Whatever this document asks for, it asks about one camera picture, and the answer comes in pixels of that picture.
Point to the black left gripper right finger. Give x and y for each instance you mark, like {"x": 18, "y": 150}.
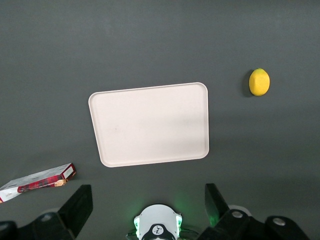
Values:
{"x": 220, "y": 207}

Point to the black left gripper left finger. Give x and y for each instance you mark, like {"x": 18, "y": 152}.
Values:
{"x": 75, "y": 210}

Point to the red cookie box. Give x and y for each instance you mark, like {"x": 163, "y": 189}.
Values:
{"x": 37, "y": 182}

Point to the white rectangular tray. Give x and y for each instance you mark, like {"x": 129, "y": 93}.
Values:
{"x": 150, "y": 125}

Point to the yellow lemon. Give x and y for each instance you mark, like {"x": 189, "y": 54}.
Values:
{"x": 259, "y": 82}

